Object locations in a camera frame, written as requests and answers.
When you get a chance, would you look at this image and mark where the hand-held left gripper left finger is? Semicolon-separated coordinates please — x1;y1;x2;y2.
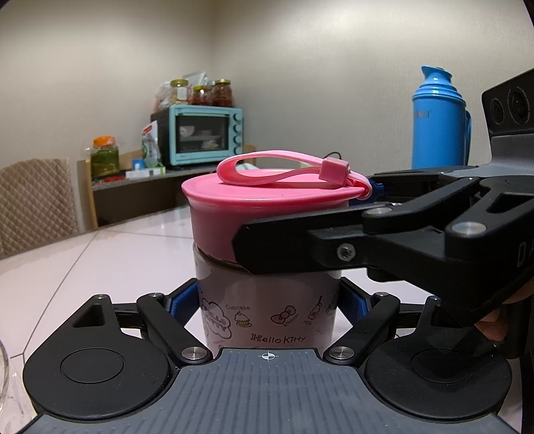
72;280;213;364

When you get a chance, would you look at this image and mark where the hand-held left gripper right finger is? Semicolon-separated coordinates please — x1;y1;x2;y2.
324;278;462;366

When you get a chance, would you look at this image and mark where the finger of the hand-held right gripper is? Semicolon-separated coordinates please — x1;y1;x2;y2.
235;177;502;275
348;165;481;208

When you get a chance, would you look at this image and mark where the printed steel insulated bottle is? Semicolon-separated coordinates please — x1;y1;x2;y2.
193;242;343;350

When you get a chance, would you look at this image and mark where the pink bottle cap with strap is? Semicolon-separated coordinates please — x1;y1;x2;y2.
181;151;374;268

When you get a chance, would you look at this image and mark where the person's right hand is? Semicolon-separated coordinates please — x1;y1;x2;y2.
476;284;534;357

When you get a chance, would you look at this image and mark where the blue thermos flask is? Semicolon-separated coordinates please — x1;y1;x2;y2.
412;65;473;170

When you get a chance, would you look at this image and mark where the wooden shelf cabinet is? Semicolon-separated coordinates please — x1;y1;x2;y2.
77;144;256;230

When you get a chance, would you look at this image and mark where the flat white box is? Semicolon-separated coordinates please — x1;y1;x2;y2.
124;166;167;180

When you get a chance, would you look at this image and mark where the teal toaster oven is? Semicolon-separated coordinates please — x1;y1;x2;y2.
151;104;245;169

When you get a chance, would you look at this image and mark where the red and white packet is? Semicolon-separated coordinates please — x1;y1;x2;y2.
139;119;162;168

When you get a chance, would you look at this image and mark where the green jar with orange lid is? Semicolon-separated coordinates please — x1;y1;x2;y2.
90;136;121;178

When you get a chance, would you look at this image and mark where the tall red filled jar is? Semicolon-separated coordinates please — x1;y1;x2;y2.
212;79;234;108

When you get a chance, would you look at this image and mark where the quilted beige chair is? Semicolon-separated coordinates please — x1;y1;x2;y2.
0;157;81;260

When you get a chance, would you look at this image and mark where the small red filled jar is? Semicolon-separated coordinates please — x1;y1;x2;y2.
190;85;213;106

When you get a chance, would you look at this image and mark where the gold lid glass jar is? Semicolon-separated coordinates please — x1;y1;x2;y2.
169;78;190;107

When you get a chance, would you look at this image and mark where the white paper bag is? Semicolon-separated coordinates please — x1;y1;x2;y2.
183;71;216;88

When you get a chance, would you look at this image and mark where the clear glass bowl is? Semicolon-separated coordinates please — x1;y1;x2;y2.
0;339;11;415

